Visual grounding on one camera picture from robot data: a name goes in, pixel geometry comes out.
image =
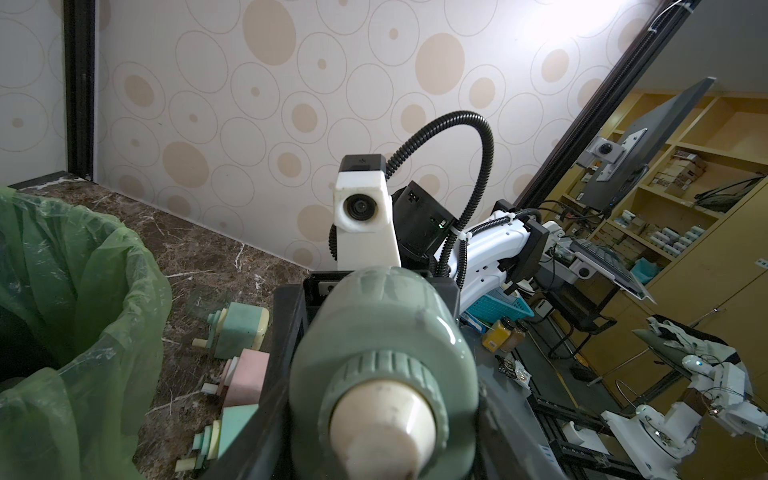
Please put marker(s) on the sage green pencil sharpener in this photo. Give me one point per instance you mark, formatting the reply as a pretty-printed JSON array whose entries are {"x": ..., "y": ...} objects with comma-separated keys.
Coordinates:
[{"x": 383, "y": 392}]

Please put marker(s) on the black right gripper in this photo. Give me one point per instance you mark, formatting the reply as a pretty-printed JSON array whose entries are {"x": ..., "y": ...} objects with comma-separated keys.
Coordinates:
[{"x": 384, "y": 285}]

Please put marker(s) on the mint green pencil sharpener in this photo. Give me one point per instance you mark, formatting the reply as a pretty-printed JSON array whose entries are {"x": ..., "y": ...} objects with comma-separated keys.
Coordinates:
[{"x": 233, "y": 329}]

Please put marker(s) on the light green pencil sharpener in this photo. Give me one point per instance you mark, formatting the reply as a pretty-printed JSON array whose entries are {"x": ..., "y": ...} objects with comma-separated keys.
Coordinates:
[{"x": 217, "y": 437}]

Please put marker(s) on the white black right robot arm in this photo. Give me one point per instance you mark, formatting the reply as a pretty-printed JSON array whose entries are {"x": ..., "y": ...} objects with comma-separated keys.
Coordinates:
[{"x": 411, "y": 229}]

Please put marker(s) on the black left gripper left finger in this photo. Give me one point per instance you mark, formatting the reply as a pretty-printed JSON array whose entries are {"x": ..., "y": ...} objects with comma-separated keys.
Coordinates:
[{"x": 262, "y": 449}]

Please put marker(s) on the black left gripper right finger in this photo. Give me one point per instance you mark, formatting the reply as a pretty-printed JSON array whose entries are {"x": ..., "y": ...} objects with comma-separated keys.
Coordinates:
[{"x": 510, "y": 441}]

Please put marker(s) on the pink pencil sharpener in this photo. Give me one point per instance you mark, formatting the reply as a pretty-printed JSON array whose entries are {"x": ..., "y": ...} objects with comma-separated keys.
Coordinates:
[{"x": 242, "y": 379}]

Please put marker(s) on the green plastic bin liner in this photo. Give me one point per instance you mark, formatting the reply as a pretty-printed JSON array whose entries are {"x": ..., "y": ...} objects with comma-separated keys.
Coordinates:
[{"x": 83, "y": 308}]

